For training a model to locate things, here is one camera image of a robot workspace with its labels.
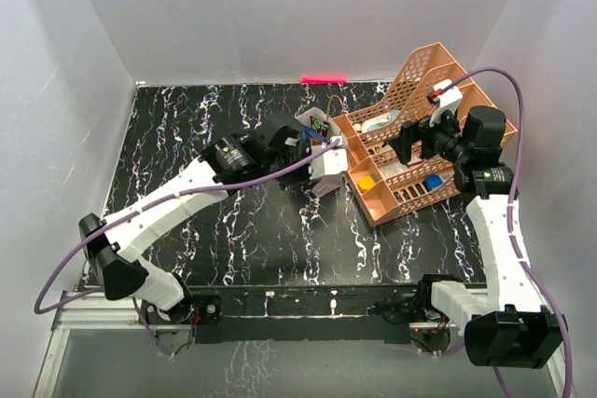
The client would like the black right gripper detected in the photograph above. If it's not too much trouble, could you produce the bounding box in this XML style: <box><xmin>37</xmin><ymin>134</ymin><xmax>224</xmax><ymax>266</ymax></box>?
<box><xmin>389</xmin><ymin>103</ymin><xmax>471</xmax><ymax>166</ymax></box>

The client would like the blue burts chips bag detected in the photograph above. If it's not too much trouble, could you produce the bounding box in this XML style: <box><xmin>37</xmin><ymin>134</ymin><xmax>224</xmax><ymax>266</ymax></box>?
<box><xmin>302</xmin><ymin>125</ymin><xmax>327</xmax><ymax>144</ymax></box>

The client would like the lilac paper bag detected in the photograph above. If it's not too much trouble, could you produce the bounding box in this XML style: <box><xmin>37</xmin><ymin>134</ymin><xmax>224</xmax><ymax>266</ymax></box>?
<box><xmin>295</xmin><ymin>102</ymin><xmax>349</xmax><ymax>198</ymax></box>

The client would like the purple m&m's bag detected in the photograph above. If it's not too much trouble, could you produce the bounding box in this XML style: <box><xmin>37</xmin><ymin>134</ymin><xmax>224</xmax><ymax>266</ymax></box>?
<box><xmin>311</xmin><ymin>117</ymin><xmax>330</xmax><ymax>138</ymax></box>

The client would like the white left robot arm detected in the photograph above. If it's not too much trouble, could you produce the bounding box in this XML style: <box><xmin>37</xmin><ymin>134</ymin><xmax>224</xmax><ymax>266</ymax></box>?
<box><xmin>78</xmin><ymin>113</ymin><xmax>312</xmax><ymax>323</ymax></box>

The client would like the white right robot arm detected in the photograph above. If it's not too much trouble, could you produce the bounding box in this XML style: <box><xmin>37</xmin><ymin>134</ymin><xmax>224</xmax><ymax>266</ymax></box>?
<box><xmin>390</xmin><ymin>106</ymin><xmax>563</xmax><ymax>369</ymax></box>

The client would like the white blue blister pack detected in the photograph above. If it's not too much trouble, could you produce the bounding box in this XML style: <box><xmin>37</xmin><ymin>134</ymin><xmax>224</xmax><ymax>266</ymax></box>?
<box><xmin>361</xmin><ymin>109</ymin><xmax>400</xmax><ymax>133</ymax></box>

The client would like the white instruction leaflet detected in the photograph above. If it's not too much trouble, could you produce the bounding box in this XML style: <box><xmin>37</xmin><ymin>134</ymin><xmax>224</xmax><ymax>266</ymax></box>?
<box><xmin>379</xmin><ymin>161</ymin><xmax>410</xmax><ymax>179</ymax></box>

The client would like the blue grey stamp block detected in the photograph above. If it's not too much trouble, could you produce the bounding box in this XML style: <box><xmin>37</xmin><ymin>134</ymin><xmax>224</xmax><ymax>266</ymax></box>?
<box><xmin>423</xmin><ymin>174</ymin><xmax>443</xmax><ymax>191</ymax></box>

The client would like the peach plastic desk organizer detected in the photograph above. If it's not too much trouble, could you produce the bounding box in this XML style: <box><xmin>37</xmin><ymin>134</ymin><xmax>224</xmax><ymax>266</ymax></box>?
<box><xmin>334</xmin><ymin>43</ymin><xmax>517</xmax><ymax>226</ymax></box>

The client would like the pink tape marker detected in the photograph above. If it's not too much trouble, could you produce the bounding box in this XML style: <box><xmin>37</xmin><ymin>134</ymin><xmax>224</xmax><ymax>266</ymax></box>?
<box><xmin>300</xmin><ymin>75</ymin><xmax>347</xmax><ymax>85</ymax></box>

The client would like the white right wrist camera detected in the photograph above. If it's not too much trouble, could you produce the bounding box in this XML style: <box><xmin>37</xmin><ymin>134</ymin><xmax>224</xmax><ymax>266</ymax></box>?
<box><xmin>426</xmin><ymin>79</ymin><xmax>463</xmax><ymax>127</ymax></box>

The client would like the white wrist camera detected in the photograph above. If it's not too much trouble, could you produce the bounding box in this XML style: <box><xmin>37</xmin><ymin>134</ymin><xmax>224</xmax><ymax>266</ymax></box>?
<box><xmin>426</xmin><ymin>79</ymin><xmax>463</xmax><ymax>127</ymax></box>
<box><xmin>308</xmin><ymin>136</ymin><xmax>349</xmax><ymax>190</ymax></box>

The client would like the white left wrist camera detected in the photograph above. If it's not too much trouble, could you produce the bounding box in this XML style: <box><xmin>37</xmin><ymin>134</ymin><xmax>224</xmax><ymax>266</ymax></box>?
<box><xmin>308</xmin><ymin>136</ymin><xmax>349</xmax><ymax>190</ymax></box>

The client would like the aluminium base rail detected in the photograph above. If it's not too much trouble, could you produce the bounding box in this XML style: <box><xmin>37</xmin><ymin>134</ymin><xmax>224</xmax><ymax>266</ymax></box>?
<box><xmin>52</xmin><ymin>276</ymin><xmax>568</xmax><ymax>369</ymax></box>

